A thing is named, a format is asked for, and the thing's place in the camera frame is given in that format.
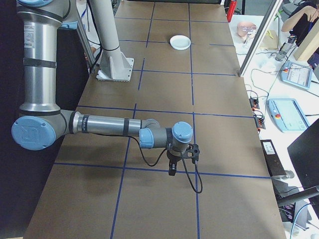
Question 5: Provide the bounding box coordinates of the white plate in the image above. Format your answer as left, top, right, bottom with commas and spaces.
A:
169, 35, 192, 50

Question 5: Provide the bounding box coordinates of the black orange connector block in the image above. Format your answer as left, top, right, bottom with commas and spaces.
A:
249, 96, 260, 110
253, 116, 266, 131

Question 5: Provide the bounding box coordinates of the black box white label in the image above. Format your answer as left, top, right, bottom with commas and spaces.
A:
260, 139, 287, 179

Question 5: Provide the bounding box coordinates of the silver clamp knob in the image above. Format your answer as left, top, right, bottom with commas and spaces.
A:
271, 170, 295, 180

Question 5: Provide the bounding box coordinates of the light blue teach pendant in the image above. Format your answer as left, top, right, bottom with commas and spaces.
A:
280, 60, 314, 90
267, 98, 311, 133

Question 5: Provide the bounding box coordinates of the black tube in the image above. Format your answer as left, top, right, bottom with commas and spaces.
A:
276, 185, 319, 208

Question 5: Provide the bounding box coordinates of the white crumpled tissue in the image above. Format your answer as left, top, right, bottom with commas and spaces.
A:
259, 61, 277, 73

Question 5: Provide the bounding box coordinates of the black monitor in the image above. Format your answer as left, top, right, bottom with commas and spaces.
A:
287, 119, 319, 192

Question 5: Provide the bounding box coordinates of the pink bowl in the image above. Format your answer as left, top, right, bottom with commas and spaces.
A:
236, 21, 258, 38

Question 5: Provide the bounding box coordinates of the person in white shirt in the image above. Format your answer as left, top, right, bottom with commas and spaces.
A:
76, 0, 103, 64

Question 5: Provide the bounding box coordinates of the glass bottle black cap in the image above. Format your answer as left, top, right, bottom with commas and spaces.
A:
275, 34, 299, 62

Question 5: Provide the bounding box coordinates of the red cylinder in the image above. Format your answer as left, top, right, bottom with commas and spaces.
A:
227, 0, 238, 23

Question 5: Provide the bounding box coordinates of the light wooden panel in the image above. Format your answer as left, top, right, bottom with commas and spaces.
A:
293, 9, 319, 62

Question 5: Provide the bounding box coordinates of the person in black shirt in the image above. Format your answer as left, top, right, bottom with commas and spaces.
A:
281, 0, 319, 48

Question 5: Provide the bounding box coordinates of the grey office chair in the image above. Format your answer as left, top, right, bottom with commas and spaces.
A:
283, 2, 304, 15

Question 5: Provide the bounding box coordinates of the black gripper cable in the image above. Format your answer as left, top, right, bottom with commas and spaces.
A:
128, 135, 170, 167

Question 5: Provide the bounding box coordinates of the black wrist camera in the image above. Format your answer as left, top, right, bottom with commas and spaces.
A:
184, 143, 200, 165

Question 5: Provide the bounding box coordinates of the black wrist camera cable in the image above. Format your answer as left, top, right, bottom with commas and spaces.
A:
181, 154, 203, 194

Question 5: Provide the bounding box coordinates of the grey pendant cable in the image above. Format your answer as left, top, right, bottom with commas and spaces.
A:
245, 68, 284, 100

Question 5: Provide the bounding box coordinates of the white pedestal column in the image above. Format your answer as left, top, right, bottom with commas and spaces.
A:
88, 0, 135, 82

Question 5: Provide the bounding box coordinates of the metal frame bar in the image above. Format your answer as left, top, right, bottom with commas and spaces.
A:
74, 0, 98, 74

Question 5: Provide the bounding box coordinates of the aluminium profile post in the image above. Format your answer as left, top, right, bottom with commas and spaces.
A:
238, 0, 285, 77

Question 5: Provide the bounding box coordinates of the black frame cover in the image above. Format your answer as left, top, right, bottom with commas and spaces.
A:
0, 0, 91, 239

